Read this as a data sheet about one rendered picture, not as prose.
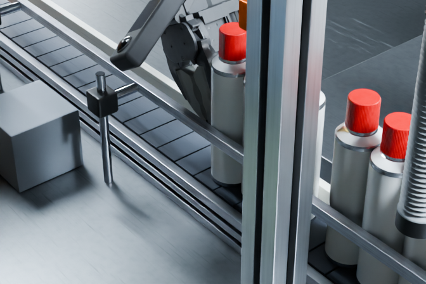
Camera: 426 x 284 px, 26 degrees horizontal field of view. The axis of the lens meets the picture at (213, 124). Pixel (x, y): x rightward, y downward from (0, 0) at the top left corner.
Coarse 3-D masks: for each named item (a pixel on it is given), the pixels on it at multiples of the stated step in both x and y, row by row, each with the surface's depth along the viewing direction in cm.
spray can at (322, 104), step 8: (320, 96) 99; (320, 104) 98; (320, 112) 98; (320, 120) 99; (320, 128) 100; (320, 136) 100; (320, 144) 101; (320, 152) 102; (320, 160) 103; (312, 216) 106
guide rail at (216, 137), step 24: (24, 0) 137; (48, 24) 131; (96, 48) 125; (120, 72) 120; (168, 96) 114; (192, 120) 110; (216, 144) 107; (336, 216) 95; (360, 240) 92; (408, 264) 89
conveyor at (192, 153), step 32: (0, 0) 155; (32, 32) 146; (64, 64) 137; (96, 64) 137; (128, 96) 130; (128, 128) 124; (160, 128) 123; (192, 160) 117; (224, 192) 112; (320, 224) 107; (320, 256) 102
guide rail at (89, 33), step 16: (32, 0) 150; (48, 0) 147; (64, 16) 143; (80, 32) 141; (96, 32) 138; (112, 48) 134; (144, 64) 130; (160, 80) 127; (176, 96) 125; (192, 112) 123; (320, 192) 107
